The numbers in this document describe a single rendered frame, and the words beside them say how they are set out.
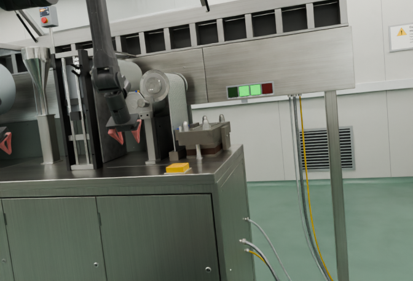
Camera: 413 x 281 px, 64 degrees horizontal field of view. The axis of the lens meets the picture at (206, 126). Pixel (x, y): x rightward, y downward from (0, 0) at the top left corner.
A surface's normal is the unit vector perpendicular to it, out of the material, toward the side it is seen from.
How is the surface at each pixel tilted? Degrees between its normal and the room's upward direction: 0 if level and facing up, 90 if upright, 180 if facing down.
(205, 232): 90
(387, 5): 90
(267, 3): 90
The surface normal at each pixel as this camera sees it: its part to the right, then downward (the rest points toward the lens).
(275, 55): -0.26, 0.11
